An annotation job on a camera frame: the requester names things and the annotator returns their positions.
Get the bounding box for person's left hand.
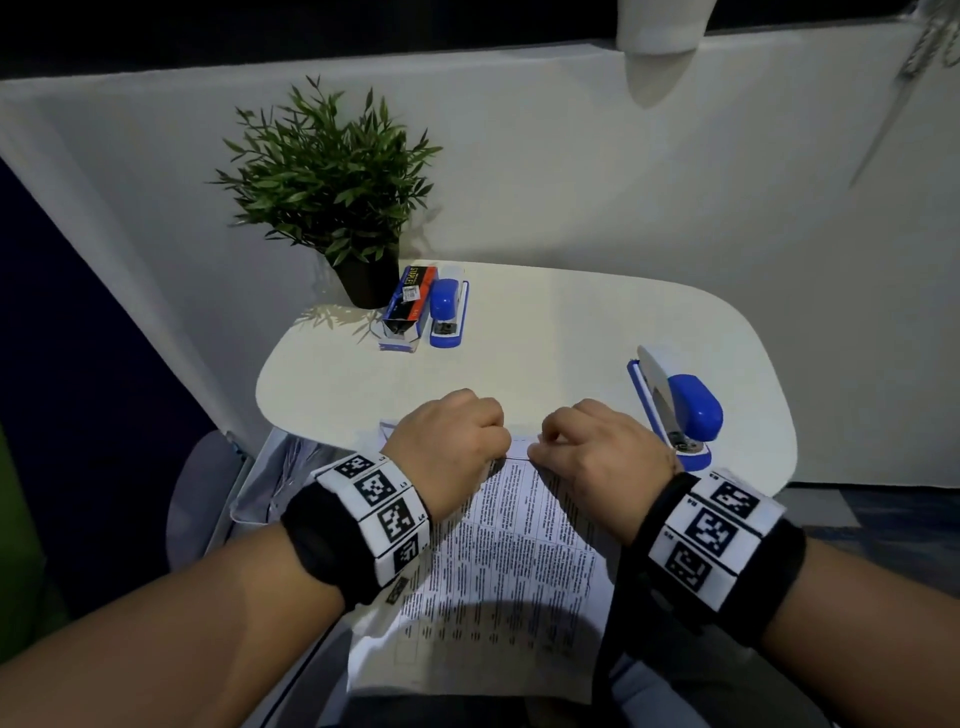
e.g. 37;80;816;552
380;388;513;524

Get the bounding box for person's right hand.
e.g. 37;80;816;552
527;398;684;547

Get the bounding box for blue white stapler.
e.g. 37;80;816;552
428;266;471;349
626;344;726;474

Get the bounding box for printed paper bundle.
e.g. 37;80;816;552
346;423;624;706

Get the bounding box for blue staples box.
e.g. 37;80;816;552
378;264;440;354

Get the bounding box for white paper bin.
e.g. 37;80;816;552
230;427;339;526

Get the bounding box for person's left forearm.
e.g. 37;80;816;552
0;523;346;728

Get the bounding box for person's right forearm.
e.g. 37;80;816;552
761;538;960;728

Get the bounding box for person's grey trousers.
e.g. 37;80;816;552
254;622;826;728

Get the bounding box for grey round stool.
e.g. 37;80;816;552
164;431;245;571

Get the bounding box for green potted plant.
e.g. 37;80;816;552
212;74;444;310

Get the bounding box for green leaf print mat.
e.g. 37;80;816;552
0;423;69;665

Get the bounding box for dark window pane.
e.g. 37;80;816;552
0;0;916;80

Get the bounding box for white hanging cup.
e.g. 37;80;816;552
614;0;720;56

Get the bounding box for black left wrist strap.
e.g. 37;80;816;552
281;452;433;610

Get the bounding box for metal bead chain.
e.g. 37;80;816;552
899;0;960;80

